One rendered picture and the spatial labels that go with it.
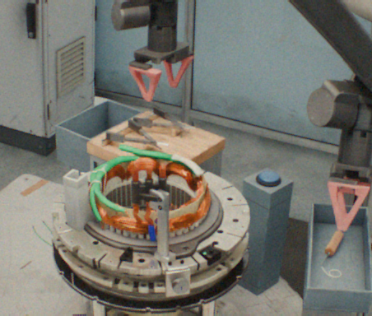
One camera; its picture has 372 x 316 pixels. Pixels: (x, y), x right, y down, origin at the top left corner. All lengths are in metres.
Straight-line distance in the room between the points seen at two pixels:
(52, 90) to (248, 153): 1.05
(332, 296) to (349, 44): 0.38
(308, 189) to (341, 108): 2.37
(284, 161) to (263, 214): 2.26
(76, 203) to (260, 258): 0.47
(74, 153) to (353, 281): 0.66
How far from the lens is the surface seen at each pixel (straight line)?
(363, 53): 0.99
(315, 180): 3.47
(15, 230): 1.66
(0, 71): 3.60
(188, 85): 3.68
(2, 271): 1.54
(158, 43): 1.35
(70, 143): 1.47
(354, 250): 1.20
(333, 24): 0.92
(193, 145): 1.40
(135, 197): 0.97
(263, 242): 1.38
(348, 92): 1.03
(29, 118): 3.57
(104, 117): 1.60
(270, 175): 1.35
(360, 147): 1.08
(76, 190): 1.05
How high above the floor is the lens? 1.71
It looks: 28 degrees down
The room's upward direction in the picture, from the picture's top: 2 degrees clockwise
